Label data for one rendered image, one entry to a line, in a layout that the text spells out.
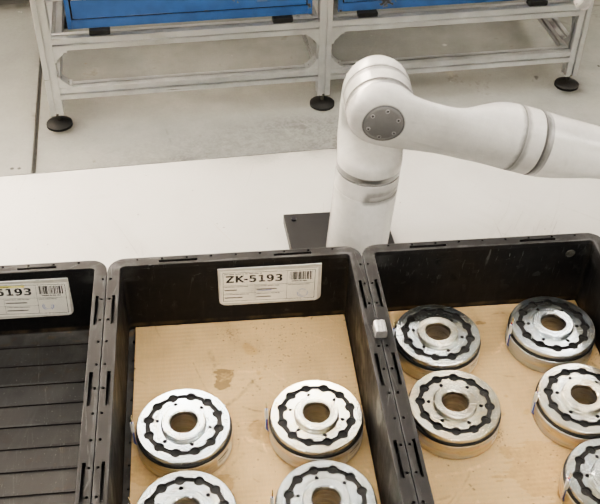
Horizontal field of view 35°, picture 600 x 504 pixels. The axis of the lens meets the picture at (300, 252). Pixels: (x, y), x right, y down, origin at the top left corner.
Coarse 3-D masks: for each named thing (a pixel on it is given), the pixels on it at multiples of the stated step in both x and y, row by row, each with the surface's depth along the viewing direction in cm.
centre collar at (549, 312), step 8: (536, 312) 117; (544, 312) 117; (552, 312) 117; (560, 312) 117; (536, 320) 116; (568, 320) 116; (536, 328) 115; (544, 328) 115; (568, 328) 115; (544, 336) 114; (552, 336) 114; (560, 336) 114; (568, 336) 114
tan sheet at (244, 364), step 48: (144, 336) 118; (192, 336) 118; (240, 336) 118; (288, 336) 118; (336, 336) 118; (144, 384) 112; (192, 384) 112; (240, 384) 112; (288, 384) 112; (240, 432) 107; (144, 480) 102; (240, 480) 102
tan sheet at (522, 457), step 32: (480, 320) 121; (480, 352) 117; (512, 384) 113; (512, 416) 109; (512, 448) 106; (544, 448) 106; (448, 480) 103; (480, 480) 103; (512, 480) 103; (544, 480) 103
